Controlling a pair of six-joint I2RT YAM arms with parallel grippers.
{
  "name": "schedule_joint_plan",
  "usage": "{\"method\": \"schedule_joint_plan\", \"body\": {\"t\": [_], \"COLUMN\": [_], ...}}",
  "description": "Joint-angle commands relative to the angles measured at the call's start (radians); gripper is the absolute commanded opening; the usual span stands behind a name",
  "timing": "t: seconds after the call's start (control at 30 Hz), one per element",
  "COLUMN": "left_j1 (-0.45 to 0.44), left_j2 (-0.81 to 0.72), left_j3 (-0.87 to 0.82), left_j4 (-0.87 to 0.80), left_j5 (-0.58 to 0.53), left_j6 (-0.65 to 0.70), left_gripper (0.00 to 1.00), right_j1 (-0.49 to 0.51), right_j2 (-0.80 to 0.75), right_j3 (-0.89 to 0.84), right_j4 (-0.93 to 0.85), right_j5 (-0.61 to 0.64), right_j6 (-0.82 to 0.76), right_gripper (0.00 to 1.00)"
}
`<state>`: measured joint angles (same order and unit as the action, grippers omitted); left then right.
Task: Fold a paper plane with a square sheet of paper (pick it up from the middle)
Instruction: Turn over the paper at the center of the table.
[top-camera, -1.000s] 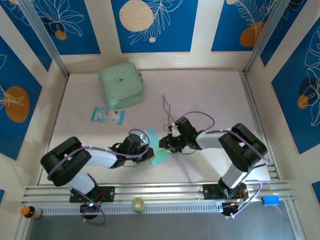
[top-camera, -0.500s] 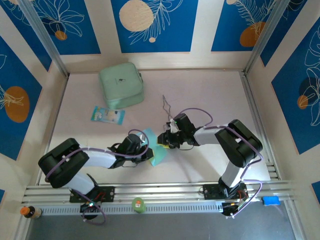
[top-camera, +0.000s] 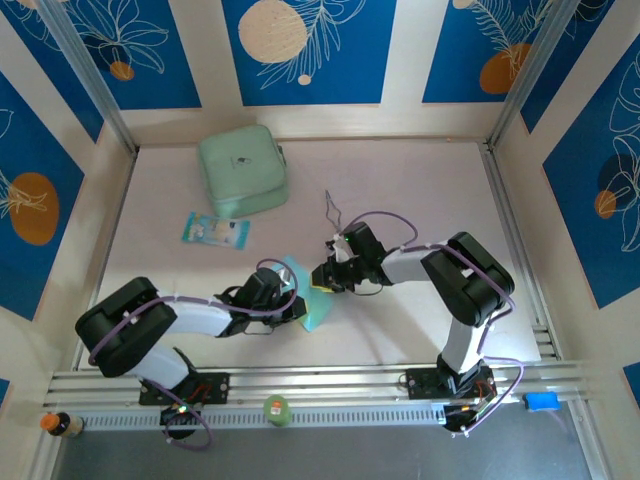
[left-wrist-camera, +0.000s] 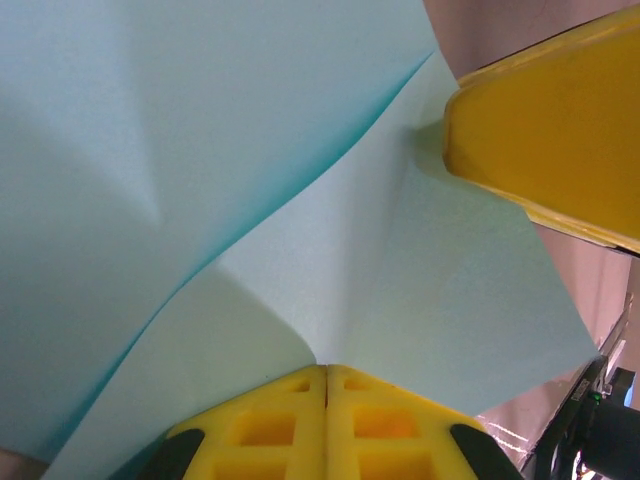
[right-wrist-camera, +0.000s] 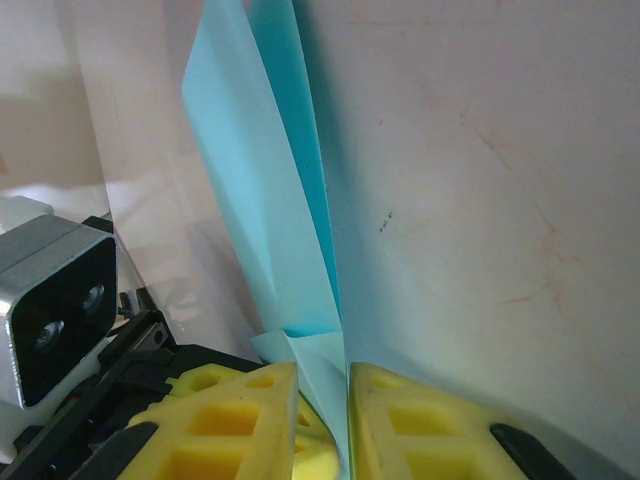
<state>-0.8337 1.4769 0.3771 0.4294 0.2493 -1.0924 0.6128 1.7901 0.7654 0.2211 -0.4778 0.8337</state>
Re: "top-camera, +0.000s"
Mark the light blue cloth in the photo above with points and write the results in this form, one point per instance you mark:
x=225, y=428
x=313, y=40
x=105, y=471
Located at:
x=317, y=310

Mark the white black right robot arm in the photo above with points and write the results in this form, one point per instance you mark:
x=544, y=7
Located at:
x=470, y=290

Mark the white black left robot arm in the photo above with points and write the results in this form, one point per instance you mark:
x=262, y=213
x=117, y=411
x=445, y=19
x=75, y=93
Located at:
x=125, y=325

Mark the blue snack packet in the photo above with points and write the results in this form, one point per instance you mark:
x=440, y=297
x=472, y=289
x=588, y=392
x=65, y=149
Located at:
x=215, y=231

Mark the mint green zipper case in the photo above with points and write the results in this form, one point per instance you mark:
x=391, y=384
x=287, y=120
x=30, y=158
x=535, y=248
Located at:
x=242, y=170

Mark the black controller board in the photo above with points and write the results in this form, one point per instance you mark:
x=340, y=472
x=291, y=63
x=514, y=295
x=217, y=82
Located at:
x=457, y=417
x=177, y=417

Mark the blue rectangular box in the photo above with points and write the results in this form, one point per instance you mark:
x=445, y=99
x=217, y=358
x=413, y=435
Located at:
x=541, y=401

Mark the brown bottle orange cap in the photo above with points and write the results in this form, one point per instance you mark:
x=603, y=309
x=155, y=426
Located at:
x=60, y=424

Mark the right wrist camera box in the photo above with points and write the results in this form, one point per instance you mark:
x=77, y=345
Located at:
x=340, y=251

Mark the aluminium mounting rail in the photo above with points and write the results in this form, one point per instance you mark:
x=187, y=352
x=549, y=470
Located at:
x=320, y=380

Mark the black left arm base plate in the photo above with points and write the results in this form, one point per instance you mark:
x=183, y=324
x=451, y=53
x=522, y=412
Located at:
x=217, y=387

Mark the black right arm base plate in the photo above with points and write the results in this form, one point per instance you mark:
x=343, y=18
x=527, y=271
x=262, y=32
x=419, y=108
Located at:
x=420, y=382

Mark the aluminium side rail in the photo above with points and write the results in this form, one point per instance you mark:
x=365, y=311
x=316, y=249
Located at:
x=505, y=200
x=120, y=200

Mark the aluminium frame post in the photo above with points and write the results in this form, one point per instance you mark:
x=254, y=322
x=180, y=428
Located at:
x=86, y=65
x=535, y=65

